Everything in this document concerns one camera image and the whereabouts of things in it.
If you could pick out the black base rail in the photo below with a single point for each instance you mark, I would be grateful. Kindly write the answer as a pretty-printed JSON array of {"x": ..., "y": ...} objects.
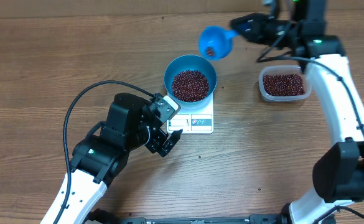
[{"x": 197, "y": 221}]

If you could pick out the blue plastic measuring scoop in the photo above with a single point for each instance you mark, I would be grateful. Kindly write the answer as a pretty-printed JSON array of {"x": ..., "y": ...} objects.
[{"x": 220, "y": 39}]

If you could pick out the teal metal bowl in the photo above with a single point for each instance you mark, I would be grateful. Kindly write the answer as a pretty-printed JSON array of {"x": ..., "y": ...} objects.
[{"x": 190, "y": 62}]

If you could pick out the red beans in scoop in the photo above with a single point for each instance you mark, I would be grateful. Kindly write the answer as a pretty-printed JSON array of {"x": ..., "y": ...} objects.
[{"x": 210, "y": 52}]

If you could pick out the red beans in bowl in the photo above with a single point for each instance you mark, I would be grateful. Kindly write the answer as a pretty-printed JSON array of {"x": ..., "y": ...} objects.
[{"x": 190, "y": 86}]

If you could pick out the red adzuki beans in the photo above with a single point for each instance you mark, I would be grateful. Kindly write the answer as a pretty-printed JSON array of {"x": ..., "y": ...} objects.
[{"x": 284, "y": 85}]

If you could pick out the white digital kitchen scale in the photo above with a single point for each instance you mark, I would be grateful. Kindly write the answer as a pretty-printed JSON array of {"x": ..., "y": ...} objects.
[{"x": 193, "y": 118}]

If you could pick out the clear plastic container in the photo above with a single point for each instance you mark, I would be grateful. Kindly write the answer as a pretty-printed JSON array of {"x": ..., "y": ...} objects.
[{"x": 283, "y": 70}]

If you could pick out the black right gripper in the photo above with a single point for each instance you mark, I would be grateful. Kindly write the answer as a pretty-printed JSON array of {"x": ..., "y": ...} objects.
[{"x": 263, "y": 22}]

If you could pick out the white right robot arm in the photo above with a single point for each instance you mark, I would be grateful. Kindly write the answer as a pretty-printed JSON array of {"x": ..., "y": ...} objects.
[{"x": 338, "y": 176}]

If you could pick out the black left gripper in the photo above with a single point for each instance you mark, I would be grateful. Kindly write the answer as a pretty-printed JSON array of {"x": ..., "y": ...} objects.
[{"x": 155, "y": 145}]

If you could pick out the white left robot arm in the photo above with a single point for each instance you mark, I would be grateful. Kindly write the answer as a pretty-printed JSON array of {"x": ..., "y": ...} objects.
[{"x": 131, "y": 122}]

